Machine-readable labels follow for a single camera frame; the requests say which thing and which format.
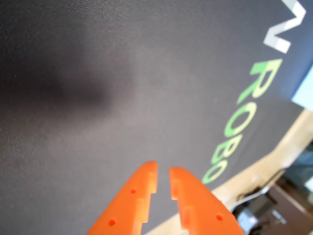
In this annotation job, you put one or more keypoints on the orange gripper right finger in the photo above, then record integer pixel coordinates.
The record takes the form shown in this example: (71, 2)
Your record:
(205, 210)

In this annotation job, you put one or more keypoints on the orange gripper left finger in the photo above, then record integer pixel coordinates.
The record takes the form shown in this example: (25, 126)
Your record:
(122, 208)

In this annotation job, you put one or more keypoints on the brown cabinet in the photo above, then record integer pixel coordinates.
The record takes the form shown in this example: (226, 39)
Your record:
(293, 208)

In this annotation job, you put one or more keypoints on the dark mat with WOWROBO print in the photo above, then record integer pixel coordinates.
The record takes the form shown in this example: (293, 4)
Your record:
(97, 122)

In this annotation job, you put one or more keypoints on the white open cardboard box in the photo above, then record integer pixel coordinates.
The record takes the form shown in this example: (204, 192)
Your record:
(304, 93)

